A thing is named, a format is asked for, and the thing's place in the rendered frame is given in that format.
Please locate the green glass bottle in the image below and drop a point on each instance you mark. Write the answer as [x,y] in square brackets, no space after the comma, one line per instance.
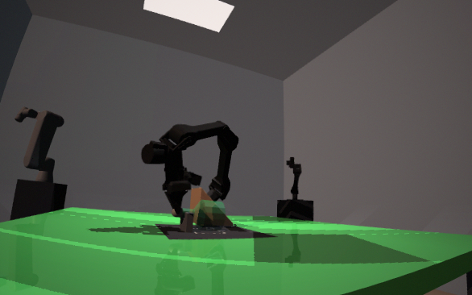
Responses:
[207,215]

